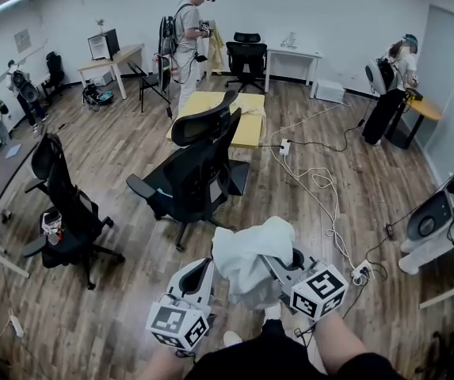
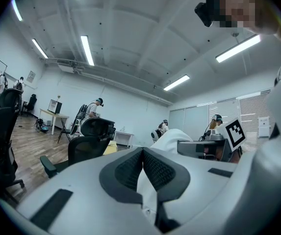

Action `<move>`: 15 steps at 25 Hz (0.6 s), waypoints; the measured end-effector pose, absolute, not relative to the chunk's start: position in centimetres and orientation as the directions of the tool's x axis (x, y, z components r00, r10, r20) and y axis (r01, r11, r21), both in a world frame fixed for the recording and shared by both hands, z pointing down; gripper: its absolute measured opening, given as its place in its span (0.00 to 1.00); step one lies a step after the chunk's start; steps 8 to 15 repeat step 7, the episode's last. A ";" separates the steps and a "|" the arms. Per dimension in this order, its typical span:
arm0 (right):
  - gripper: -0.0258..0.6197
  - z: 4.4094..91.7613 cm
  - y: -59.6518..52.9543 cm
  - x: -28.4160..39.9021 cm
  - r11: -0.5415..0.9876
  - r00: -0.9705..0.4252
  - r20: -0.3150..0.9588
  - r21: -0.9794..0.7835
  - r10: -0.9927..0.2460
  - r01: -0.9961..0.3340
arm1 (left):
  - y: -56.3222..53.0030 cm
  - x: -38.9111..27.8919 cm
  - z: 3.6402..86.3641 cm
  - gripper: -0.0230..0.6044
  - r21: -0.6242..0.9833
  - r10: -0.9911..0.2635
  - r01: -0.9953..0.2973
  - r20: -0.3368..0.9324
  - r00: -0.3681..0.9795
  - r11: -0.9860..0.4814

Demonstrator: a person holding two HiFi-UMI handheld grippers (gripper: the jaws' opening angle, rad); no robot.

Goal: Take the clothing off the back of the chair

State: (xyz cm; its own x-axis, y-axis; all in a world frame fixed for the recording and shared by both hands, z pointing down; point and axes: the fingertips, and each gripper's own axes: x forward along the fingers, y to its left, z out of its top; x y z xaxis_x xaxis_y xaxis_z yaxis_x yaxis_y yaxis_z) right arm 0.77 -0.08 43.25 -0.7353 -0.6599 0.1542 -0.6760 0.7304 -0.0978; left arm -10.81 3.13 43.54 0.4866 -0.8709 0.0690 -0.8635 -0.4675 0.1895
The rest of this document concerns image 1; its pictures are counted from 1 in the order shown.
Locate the wooden desk with white legs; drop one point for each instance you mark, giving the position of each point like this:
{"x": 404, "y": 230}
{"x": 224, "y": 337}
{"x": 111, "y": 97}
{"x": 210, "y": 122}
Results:
{"x": 119, "y": 55}

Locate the round yellow table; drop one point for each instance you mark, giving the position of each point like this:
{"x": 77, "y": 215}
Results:
{"x": 424, "y": 109}

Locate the black basket with items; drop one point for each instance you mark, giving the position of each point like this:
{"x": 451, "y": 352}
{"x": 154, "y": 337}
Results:
{"x": 98, "y": 95}

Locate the yellow square table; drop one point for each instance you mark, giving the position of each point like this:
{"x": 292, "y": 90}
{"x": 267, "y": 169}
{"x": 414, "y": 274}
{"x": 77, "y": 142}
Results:
{"x": 246, "y": 127}

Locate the wall poster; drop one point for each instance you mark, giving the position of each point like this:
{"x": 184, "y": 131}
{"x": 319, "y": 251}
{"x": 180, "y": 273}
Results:
{"x": 23, "y": 40}

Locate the black mesh office chair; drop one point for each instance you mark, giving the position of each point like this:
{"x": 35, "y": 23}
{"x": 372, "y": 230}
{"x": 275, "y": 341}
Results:
{"x": 195, "y": 172}

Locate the yellow clothing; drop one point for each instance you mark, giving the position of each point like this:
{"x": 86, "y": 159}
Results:
{"x": 218, "y": 46}

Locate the person's right forearm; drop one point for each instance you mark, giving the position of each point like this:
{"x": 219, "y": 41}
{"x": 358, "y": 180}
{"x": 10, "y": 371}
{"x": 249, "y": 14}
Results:
{"x": 339, "y": 343}

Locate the black office chair with items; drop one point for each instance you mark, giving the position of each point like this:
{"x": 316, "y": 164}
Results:
{"x": 68, "y": 208}

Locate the black folding chair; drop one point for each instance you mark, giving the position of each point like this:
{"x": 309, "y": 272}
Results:
{"x": 149, "y": 83}

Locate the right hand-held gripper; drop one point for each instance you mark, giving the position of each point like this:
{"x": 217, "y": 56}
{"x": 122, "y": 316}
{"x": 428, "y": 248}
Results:
{"x": 319, "y": 287}

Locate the black cabinet box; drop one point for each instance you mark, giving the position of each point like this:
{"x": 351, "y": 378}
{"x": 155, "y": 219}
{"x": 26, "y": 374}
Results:
{"x": 109, "y": 42}

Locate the person's left forearm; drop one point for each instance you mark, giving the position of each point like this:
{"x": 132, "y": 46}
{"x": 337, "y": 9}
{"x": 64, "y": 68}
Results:
{"x": 163, "y": 364}

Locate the white backpack device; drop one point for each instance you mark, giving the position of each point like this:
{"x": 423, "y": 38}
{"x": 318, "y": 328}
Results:
{"x": 428, "y": 216}

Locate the white box appliance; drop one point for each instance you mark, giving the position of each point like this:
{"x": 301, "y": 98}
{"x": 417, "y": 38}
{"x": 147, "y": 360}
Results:
{"x": 329, "y": 91}

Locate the white power strip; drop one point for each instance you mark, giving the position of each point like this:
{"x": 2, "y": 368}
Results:
{"x": 17, "y": 326}
{"x": 284, "y": 147}
{"x": 361, "y": 271}

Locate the person's white shoe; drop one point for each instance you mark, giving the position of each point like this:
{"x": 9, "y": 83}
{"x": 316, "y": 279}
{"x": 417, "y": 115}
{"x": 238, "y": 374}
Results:
{"x": 232, "y": 338}
{"x": 273, "y": 313}

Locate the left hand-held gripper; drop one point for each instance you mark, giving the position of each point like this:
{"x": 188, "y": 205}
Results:
{"x": 179, "y": 321}

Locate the person's black clothing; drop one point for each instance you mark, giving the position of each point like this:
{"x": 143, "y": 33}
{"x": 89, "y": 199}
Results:
{"x": 258, "y": 360}

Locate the white clothing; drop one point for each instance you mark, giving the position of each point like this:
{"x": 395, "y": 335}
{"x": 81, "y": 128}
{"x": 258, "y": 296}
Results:
{"x": 246, "y": 255}

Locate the black power adapter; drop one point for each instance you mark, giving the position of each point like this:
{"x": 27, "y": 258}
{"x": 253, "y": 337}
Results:
{"x": 390, "y": 229}

